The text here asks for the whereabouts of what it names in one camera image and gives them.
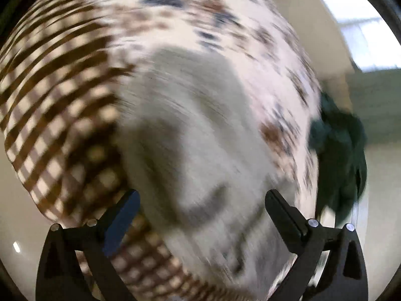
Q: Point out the grey fluffy fleece pants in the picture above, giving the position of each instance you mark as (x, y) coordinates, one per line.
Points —
(192, 148)

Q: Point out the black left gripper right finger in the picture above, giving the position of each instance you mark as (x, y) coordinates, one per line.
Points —
(330, 263)

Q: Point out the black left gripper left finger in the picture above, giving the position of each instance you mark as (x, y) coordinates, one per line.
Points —
(59, 276)

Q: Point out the dark green fleece garment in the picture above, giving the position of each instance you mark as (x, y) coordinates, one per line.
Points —
(338, 137)

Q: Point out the floral and checked bed blanket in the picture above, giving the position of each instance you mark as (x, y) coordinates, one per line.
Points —
(61, 69)

